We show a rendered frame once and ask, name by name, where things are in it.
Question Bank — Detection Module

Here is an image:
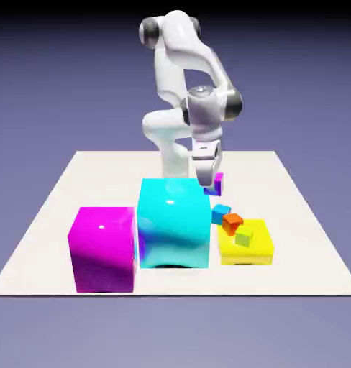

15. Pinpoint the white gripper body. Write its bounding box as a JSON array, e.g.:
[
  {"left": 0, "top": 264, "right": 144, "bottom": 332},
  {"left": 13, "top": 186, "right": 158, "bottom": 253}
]
[{"left": 191, "top": 155, "right": 222, "bottom": 187}]

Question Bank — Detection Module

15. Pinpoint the small purple cube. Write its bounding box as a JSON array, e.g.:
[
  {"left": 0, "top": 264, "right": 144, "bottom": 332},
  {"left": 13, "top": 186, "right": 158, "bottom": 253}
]
[{"left": 203, "top": 172, "right": 224, "bottom": 198}]

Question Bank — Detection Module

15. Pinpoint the small blue cube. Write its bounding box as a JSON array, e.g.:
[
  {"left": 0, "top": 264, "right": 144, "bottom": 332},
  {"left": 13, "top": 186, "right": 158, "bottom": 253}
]
[{"left": 211, "top": 203, "right": 232, "bottom": 226}]

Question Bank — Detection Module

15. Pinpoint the small orange cube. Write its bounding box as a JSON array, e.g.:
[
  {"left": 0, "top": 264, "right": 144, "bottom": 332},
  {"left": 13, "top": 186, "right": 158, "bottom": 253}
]
[{"left": 221, "top": 213, "right": 245, "bottom": 237}]

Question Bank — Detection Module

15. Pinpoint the small yellow-green cube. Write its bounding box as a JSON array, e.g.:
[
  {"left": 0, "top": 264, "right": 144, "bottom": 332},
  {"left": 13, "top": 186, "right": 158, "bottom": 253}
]
[{"left": 234, "top": 226, "right": 255, "bottom": 249}]

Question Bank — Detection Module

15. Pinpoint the large cyan box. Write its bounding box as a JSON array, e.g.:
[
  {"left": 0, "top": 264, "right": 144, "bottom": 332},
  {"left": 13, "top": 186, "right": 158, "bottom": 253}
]
[{"left": 136, "top": 177, "right": 212, "bottom": 270}]

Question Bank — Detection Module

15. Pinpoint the large yellow box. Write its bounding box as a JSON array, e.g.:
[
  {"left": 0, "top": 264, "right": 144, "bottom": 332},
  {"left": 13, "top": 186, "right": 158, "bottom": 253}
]
[{"left": 216, "top": 218, "right": 274, "bottom": 266}]

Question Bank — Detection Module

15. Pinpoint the large magenta box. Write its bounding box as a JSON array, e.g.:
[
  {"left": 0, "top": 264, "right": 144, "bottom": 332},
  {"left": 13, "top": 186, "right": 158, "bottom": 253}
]
[{"left": 67, "top": 206, "right": 136, "bottom": 294}]

